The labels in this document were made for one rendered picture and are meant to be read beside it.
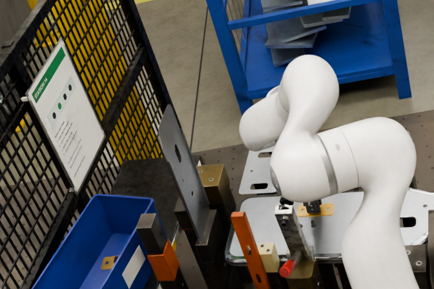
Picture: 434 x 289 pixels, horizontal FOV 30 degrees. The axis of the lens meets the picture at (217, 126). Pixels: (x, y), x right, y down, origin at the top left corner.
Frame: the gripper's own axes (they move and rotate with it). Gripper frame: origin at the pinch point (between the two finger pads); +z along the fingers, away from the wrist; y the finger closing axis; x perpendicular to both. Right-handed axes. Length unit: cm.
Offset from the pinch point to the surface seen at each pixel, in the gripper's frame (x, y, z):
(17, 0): 222, 254, 64
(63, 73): 54, 10, -36
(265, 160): 15.1, 19.0, 2.8
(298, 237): -1.4, -21.1, -10.4
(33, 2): 221, 268, 73
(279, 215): 0.8, -22.3, -18.2
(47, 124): 54, -4, -32
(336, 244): -5.9, -11.1, 2.8
